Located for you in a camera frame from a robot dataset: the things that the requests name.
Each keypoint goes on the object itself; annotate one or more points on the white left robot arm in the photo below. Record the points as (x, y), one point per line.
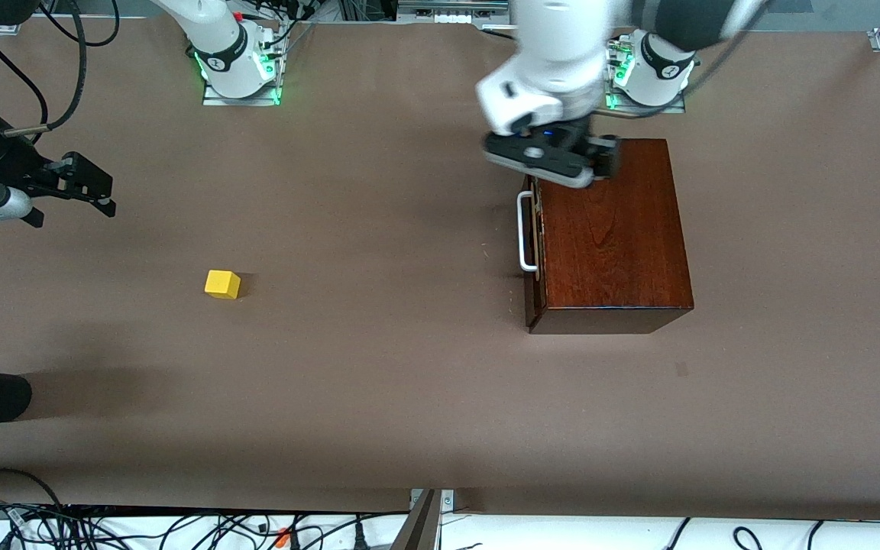
(562, 38)

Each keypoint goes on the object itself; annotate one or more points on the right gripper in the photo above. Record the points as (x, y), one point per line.
(4, 163)

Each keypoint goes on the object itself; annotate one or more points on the yellow cube block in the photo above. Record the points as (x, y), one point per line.
(222, 284)

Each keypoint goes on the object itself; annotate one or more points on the metal base plate left arm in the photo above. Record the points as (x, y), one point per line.
(673, 107)

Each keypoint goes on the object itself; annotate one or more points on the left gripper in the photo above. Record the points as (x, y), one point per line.
(582, 143)

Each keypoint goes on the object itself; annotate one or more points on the dark metal bar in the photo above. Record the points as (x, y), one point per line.
(418, 531)

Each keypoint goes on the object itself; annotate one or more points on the dark red wooden cabinet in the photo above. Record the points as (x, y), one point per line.
(616, 244)

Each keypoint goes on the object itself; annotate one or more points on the small aluminium bracket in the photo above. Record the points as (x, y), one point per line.
(448, 499)

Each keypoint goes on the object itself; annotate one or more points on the grey power strip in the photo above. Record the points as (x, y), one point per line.
(451, 11)

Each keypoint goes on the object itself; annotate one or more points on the metal base plate right arm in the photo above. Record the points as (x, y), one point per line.
(257, 99)

